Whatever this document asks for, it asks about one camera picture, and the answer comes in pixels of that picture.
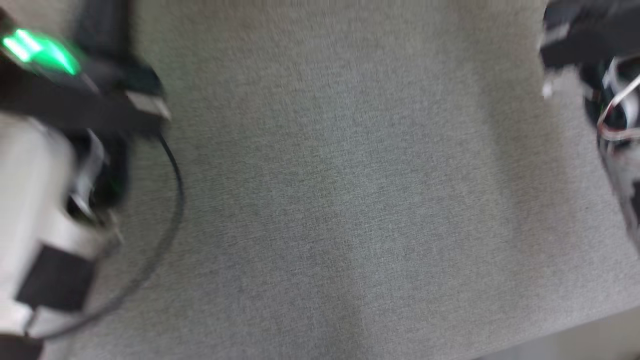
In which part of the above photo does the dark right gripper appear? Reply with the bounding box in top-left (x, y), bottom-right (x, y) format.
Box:
top-left (539, 0), bottom-right (640, 73)

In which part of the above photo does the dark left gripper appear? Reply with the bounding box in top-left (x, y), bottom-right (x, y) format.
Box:
top-left (0, 20), bottom-right (172, 138)

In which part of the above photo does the grey fabric sofa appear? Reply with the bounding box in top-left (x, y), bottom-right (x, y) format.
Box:
top-left (30, 0), bottom-right (640, 360)

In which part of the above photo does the red white wire bundle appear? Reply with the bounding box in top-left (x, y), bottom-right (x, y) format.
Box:
top-left (596, 57), bottom-right (640, 143)

